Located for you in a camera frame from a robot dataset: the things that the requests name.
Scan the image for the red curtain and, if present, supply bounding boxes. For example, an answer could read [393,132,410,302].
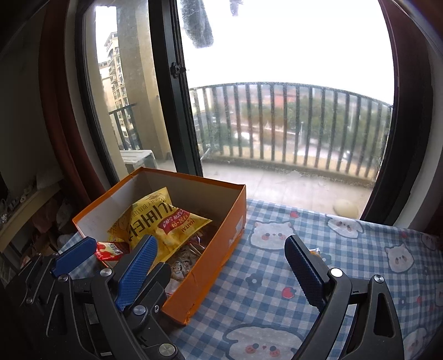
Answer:
[38,1,91,205]

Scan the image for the outdoor air conditioner unit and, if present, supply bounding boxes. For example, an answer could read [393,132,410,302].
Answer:
[120,150,157,173]

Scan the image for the orange cardboard box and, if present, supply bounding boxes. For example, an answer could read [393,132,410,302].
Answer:
[73,167,246,325]

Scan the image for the balcony metal railing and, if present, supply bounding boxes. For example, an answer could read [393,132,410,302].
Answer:
[108,81,394,181]

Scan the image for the yellow honey butter chip bag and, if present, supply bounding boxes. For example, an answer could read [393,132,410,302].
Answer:
[107,187,211,263]

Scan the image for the hanging grey cloth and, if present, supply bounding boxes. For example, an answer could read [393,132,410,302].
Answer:
[179,1,243,49]

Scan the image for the red white silver snack packet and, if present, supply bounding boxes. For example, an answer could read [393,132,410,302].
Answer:
[95,241,130,262]

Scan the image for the black window frame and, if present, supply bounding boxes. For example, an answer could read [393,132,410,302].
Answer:
[65,0,433,229]

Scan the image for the clear orange spicy snack pack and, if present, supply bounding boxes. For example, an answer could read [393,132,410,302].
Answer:
[165,236,208,297]

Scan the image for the blue checkered bear tablecloth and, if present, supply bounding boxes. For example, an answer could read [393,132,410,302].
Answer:
[164,202,442,359]

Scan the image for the small candy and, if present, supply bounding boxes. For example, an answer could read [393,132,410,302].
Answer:
[309,248,323,258]

